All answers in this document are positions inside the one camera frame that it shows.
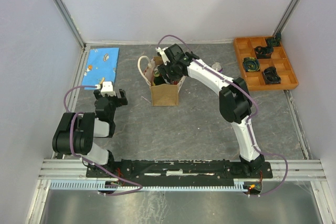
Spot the green glass bottle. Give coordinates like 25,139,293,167
153,73,166,86

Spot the burlap canvas bag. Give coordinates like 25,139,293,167
137,56,186,106

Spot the purple Fanta can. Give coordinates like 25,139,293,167
211,62,223,73

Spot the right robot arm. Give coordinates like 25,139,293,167
156,44,265,177

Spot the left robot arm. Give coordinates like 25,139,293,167
52,89,128,177

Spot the blue patterned cloth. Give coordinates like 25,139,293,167
81,47,119,90

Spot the blue yellow rolled sock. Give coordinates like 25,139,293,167
243,57,260,72

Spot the dark rolled sock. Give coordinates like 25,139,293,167
254,46,274,59

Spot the orange compartment tray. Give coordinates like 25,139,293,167
233,36,299,91

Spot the black rolled sock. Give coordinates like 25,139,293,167
262,67,281,84

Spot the teal rolled sock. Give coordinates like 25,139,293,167
265,32,282,47

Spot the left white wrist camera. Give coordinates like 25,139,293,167
96,81,116,97

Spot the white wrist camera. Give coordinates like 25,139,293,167
155,47,170,65
96,81,116,97

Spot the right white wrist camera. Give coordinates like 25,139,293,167
155,47,170,65

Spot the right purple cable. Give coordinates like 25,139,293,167
156,34,289,197

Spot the purple cable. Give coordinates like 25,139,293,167
64,85,144,197
156,34,289,197

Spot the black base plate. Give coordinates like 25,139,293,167
86,158,274,186

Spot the aluminium frame rail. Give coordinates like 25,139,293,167
39,159,327,182

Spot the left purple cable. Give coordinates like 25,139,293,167
64,85,144,197

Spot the light blue cable duct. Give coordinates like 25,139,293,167
49,180,250,191

